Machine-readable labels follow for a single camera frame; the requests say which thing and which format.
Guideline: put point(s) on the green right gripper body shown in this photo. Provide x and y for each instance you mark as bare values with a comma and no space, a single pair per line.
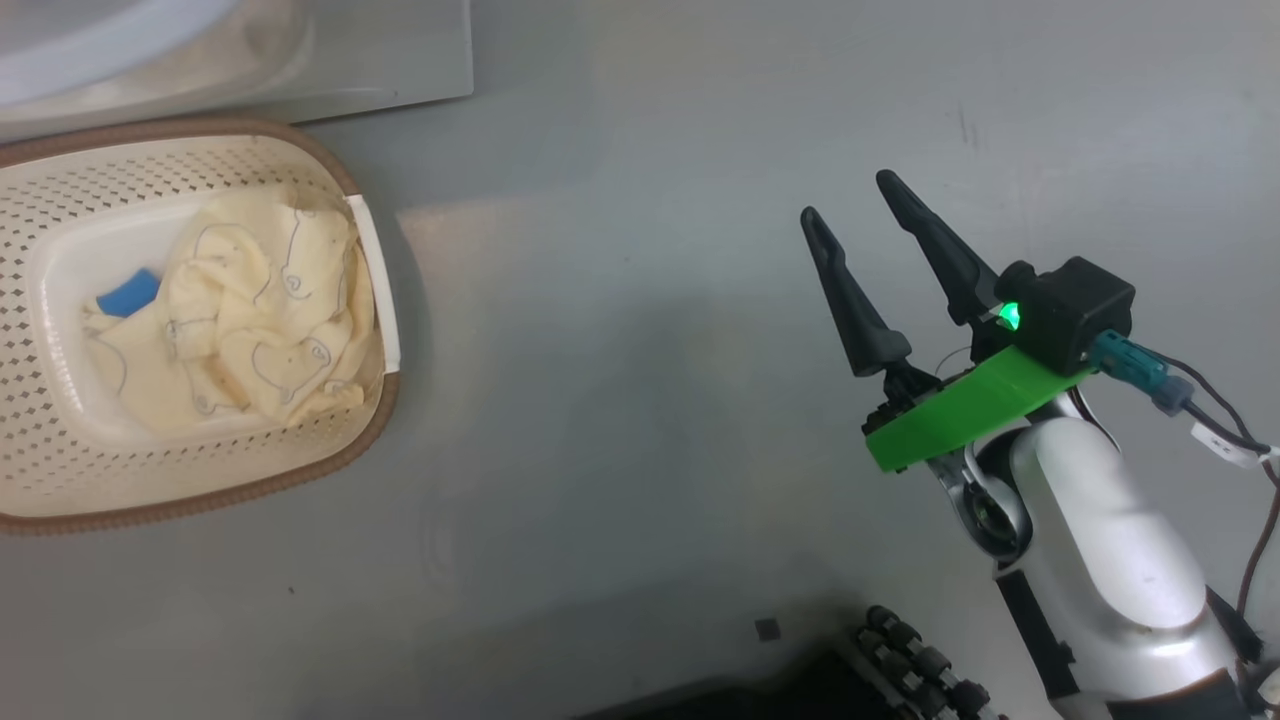
970,405

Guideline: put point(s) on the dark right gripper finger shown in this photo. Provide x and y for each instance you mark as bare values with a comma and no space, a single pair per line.
950,260
855,310

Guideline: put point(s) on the cream garment with outlined bears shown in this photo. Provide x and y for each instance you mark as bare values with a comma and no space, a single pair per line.
250,310

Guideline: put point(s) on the dark robot base with rollers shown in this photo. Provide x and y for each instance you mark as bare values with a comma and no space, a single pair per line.
900,670

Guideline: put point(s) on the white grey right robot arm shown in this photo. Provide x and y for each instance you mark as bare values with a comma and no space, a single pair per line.
1110,540

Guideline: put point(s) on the white front-load washing machine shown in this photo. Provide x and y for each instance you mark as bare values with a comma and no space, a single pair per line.
380,50

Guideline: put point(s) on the small dark square floor marker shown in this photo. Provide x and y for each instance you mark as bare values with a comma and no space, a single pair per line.
768,629

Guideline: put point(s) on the cream basket with brown rim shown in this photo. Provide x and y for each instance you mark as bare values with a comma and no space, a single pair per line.
60,480

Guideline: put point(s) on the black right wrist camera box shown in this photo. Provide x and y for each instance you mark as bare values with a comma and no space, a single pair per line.
1070,310

